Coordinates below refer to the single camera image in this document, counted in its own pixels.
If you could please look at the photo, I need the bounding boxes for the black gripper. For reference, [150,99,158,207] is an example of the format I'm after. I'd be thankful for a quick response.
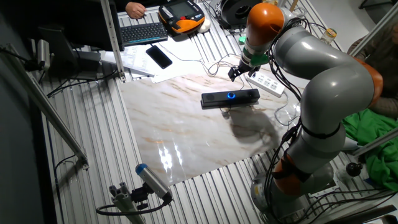
[228,60,259,82]

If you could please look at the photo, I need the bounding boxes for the black speaker bar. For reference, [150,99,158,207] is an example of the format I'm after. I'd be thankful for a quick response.
[200,88,261,110]

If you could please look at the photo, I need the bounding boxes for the black ball knob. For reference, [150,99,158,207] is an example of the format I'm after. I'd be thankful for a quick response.
[345,162,364,177]

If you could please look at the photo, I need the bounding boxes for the operator bare hand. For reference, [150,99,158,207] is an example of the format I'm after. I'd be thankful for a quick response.
[125,1,147,20]

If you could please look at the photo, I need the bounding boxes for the white power strip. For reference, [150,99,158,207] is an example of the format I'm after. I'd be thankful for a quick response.
[245,70,286,98]

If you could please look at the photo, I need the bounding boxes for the printed white paper sheet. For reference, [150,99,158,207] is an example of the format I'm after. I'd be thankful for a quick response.
[150,58,218,84]
[155,34,205,63]

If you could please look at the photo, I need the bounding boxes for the white computer mouse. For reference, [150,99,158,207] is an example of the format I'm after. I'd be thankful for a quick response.
[198,18,211,34]

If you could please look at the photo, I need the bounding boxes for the large black spool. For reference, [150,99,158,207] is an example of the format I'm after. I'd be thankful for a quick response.
[217,0,262,30]

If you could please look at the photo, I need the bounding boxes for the black smartphone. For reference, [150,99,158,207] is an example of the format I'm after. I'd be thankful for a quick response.
[145,45,174,70]

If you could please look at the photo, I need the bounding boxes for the orange and black teach pendant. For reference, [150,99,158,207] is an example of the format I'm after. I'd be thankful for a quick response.
[157,0,206,34]

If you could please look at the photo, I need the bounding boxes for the marble pattern board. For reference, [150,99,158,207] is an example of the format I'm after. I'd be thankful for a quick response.
[119,67,301,187]

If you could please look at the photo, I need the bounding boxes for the clear bottle yellow cap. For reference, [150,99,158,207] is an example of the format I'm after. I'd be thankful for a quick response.
[320,27,338,46]

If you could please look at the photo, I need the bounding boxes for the black keyboard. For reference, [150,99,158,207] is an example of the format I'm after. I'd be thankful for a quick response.
[119,22,169,47]

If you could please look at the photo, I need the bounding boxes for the stack of printed papers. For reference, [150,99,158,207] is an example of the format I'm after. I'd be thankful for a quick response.
[101,45,155,78]

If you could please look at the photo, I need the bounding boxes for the white cloth piece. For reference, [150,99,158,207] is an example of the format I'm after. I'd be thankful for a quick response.
[341,136,361,152]

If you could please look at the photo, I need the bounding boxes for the seated person brown jacket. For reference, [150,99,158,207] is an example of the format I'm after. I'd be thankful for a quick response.
[346,24,398,119]

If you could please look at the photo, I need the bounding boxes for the green cloth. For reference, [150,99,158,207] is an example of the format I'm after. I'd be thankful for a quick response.
[341,108,398,191]

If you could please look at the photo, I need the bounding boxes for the black computer monitor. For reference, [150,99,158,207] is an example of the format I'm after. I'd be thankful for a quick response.
[30,0,125,82]

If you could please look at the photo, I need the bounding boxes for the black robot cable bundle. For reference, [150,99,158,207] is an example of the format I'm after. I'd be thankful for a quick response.
[262,17,315,223]

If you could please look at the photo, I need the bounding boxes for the thin black speaker cable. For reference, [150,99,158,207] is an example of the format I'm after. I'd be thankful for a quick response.
[158,43,249,91]

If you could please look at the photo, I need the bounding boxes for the aluminium frame profile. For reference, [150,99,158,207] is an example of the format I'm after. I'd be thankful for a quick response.
[349,2,398,57]
[0,43,90,170]
[99,0,127,82]
[353,127,398,156]

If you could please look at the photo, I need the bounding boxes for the silver camera with blue end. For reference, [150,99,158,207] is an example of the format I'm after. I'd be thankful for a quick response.
[135,163,174,202]

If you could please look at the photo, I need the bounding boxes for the black camera clamp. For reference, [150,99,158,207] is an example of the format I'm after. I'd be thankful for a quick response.
[130,183,150,210]

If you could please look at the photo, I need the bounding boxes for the black camera cable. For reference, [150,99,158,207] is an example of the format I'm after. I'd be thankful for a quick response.
[95,198,172,216]

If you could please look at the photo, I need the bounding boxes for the short aluminium camera stand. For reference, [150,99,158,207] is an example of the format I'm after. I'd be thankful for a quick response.
[108,182,146,224]

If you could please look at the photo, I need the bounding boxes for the small silver camera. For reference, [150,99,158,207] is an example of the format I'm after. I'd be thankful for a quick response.
[36,39,51,71]

